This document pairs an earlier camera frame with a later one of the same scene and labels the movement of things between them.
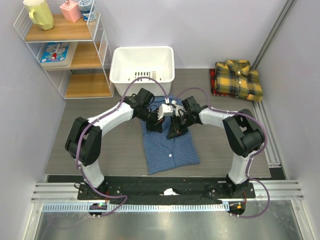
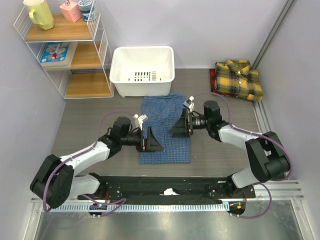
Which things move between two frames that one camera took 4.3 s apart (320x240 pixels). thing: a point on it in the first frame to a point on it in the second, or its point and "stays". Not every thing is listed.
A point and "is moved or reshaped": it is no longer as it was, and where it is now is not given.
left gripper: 156,125 to 149,144
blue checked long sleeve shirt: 163,154 is moved or reshaped
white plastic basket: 127,63 stays
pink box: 71,11 stays
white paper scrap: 169,192 stays
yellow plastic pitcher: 40,13 stays
